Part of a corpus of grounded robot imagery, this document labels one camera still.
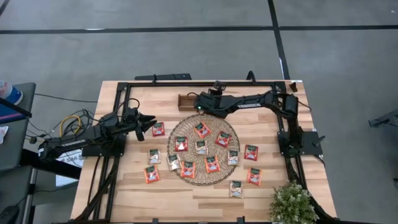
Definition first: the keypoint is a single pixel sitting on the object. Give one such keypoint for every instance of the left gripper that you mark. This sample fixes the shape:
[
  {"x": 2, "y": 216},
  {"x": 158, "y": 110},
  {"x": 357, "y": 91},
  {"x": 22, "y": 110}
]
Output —
[{"x": 132, "y": 121}]

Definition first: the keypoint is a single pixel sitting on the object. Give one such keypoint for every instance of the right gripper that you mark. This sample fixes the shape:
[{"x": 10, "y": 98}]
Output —
[{"x": 211, "y": 104}]

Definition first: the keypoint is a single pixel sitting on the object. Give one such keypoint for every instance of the orange tea packet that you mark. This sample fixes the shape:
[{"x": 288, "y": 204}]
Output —
[
  {"x": 212, "y": 164},
  {"x": 188, "y": 169},
  {"x": 254, "y": 176},
  {"x": 151, "y": 174},
  {"x": 202, "y": 129}
]

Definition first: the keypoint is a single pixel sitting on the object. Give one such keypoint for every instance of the beige tea packet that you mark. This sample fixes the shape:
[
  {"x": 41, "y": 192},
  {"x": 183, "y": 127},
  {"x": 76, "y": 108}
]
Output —
[
  {"x": 173, "y": 162},
  {"x": 201, "y": 147},
  {"x": 233, "y": 157},
  {"x": 154, "y": 156},
  {"x": 236, "y": 189}
]

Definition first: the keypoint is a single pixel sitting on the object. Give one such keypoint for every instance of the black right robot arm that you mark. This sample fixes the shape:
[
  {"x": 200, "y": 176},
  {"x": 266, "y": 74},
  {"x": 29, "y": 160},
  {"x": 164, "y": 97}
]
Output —
[{"x": 248, "y": 104}]

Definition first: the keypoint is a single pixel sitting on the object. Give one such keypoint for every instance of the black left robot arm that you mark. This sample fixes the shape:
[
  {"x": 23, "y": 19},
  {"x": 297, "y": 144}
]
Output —
[{"x": 71, "y": 143}]

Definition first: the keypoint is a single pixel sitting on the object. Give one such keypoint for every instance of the wooden organizer box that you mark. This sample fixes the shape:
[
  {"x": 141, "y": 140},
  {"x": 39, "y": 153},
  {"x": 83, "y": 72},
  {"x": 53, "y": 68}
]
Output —
[{"x": 185, "y": 104}]

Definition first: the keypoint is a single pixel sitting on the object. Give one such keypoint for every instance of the round woven placemat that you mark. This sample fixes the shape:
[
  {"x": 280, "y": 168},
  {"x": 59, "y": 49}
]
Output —
[{"x": 189, "y": 127}]

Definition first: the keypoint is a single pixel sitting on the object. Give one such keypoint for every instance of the white printed paper sheet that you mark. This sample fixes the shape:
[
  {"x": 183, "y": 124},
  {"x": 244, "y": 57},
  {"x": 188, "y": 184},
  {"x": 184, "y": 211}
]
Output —
[{"x": 73, "y": 157}]

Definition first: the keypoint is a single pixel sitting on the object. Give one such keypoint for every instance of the small black clamp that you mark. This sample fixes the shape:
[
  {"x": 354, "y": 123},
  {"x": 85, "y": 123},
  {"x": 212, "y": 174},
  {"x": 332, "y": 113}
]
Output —
[{"x": 293, "y": 87}]

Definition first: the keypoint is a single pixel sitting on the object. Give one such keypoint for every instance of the black beam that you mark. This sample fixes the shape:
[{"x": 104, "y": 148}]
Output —
[{"x": 46, "y": 163}]

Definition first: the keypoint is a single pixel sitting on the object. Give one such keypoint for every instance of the small potted green plant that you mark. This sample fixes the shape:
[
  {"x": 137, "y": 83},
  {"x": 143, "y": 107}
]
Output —
[{"x": 292, "y": 205}]

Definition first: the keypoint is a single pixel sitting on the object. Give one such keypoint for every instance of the black rod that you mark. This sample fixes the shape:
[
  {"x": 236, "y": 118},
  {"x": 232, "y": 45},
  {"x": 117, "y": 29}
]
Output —
[{"x": 15, "y": 107}]

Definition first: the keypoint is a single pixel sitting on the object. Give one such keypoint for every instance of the grey desk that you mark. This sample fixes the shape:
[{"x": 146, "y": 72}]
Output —
[{"x": 15, "y": 146}]

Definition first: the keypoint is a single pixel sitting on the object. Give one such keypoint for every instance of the blue folder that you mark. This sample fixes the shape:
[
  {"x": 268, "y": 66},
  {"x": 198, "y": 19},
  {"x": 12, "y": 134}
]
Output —
[{"x": 9, "y": 113}]

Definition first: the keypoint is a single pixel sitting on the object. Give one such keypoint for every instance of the white blue bottle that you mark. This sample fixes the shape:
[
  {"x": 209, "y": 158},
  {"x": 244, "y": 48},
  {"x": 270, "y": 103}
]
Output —
[{"x": 11, "y": 93}]

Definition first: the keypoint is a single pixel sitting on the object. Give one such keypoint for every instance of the white cloth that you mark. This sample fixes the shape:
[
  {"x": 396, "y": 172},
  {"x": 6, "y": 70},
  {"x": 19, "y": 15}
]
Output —
[{"x": 3, "y": 133}]

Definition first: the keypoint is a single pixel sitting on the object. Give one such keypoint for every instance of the black computer mouse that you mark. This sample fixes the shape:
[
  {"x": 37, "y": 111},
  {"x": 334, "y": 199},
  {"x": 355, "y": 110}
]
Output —
[{"x": 7, "y": 216}]

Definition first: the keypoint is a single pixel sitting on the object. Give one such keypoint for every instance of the black floor stand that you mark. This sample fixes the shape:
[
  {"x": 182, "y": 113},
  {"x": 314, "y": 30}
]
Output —
[{"x": 385, "y": 119}]

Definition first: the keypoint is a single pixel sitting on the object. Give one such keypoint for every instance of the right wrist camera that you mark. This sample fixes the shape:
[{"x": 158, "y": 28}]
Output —
[{"x": 219, "y": 87}]

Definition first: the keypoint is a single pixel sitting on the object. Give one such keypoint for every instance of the black aluminium table frame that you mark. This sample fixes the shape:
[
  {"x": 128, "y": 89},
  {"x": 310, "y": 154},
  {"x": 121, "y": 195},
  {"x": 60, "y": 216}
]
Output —
[{"x": 186, "y": 84}]

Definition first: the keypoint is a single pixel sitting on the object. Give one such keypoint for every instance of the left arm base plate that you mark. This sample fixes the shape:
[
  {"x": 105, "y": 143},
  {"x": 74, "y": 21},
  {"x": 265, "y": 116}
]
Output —
[{"x": 102, "y": 152}]

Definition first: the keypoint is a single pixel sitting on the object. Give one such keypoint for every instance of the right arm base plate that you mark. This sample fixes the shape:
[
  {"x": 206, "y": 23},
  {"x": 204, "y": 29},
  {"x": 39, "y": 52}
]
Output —
[{"x": 311, "y": 140}]

